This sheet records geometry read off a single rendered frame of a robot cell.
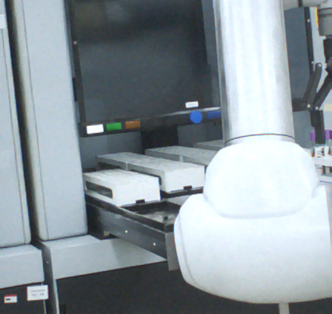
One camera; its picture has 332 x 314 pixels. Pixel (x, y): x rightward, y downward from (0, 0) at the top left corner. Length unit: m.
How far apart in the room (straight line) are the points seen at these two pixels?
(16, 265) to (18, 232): 0.11
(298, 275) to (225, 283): 0.10
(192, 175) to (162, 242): 0.50
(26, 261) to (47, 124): 0.32
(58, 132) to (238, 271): 1.03
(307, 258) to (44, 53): 1.11
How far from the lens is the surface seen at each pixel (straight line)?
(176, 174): 2.29
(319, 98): 2.04
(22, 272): 2.19
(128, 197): 2.15
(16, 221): 2.26
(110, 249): 2.23
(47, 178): 2.26
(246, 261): 1.30
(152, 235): 1.88
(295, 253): 1.30
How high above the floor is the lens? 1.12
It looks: 5 degrees down
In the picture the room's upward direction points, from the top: 6 degrees counter-clockwise
